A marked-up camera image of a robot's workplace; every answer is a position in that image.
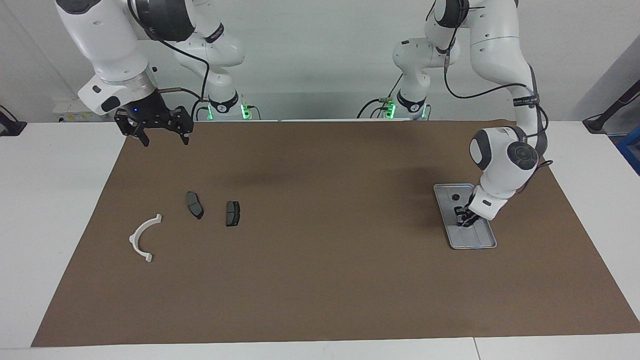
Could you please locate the silver metal tray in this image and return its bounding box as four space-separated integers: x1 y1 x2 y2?
433 183 498 250

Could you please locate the dark grey curved brake pad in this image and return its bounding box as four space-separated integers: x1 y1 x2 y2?
185 191 204 220

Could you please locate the black table clamp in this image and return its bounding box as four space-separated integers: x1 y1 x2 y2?
0 105 27 137

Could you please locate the brown table mat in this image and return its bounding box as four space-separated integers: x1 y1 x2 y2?
31 120 640 347

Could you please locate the blue crate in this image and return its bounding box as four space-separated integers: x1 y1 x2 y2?
616 125 640 176

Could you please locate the black base cable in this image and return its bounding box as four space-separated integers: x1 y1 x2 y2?
190 98 211 121
357 75 404 119

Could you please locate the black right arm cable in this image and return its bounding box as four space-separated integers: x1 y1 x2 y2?
127 0 211 101

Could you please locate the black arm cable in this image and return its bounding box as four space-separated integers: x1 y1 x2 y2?
127 0 211 101
442 30 553 196

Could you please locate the white wall socket box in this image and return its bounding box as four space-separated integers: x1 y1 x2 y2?
52 97 107 122

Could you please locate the white curved plastic bracket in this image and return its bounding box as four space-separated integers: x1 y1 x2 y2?
129 214 163 263

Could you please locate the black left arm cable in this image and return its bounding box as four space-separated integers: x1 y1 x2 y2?
442 30 553 196

